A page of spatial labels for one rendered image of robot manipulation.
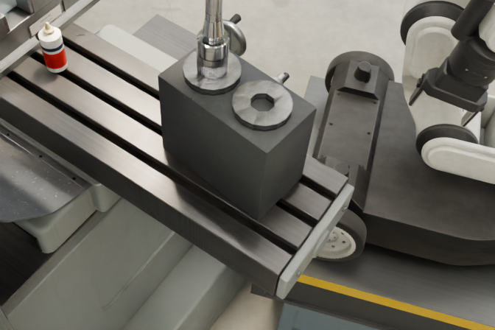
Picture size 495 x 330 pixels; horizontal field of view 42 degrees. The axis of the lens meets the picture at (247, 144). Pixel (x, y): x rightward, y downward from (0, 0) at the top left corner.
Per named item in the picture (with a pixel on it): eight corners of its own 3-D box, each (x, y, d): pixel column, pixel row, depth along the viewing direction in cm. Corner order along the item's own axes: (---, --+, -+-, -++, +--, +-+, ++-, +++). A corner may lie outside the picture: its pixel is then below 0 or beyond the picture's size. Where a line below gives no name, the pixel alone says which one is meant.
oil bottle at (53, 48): (57, 55, 126) (46, 11, 117) (72, 64, 125) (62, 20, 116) (42, 67, 124) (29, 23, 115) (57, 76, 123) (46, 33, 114)
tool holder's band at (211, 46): (190, 42, 94) (190, 37, 93) (210, 25, 96) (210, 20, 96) (215, 57, 92) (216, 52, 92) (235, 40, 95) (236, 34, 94)
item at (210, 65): (190, 69, 98) (190, 42, 94) (209, 52, 101) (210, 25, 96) (214, 83, 97) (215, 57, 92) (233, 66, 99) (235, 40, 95)
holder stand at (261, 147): (208, 110, 120) (210, 29, 104) (302, 177, 112) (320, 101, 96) (162, 148, 114) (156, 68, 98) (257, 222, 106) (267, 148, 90)
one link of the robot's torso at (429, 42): (482, 118, 166) (478, -41, 132) (478, 180, 154) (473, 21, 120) (420, 118, 172) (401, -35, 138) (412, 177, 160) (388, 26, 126)
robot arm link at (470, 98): (485, 86, 124) (519, 45, 114) (480, 124, 118) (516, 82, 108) (423, 62, 124) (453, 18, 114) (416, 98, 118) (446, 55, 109)
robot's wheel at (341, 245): (358, 253, 167) (375, 213, 151) (355, 270, 164) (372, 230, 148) (283, 233, 169) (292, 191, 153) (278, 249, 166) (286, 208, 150)
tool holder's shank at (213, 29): (197, 37, 93) (197, -27, 84) (211, 25, 95) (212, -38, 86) (214, 46, 92) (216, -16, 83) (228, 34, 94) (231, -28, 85)
